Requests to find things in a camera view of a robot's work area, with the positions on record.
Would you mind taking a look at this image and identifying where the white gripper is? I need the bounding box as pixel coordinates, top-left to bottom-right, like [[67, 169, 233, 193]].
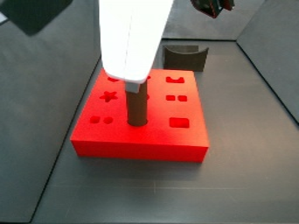
[[98, 0, 174, 94]]

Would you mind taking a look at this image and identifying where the brown oval peg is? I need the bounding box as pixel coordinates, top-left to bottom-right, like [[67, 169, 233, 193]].
[[126, 82, 147, 127]]

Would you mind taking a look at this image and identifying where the red shape sorting board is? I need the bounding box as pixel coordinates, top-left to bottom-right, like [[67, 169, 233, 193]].
[[70, 69, 210, 162]]

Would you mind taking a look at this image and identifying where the black curved peg holder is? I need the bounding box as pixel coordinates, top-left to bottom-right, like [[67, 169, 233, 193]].
[[163, 45, 210, 72]]

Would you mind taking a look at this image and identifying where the black red camera mount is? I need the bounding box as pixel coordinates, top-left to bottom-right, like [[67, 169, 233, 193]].
[[192, 0, 236, 18]]

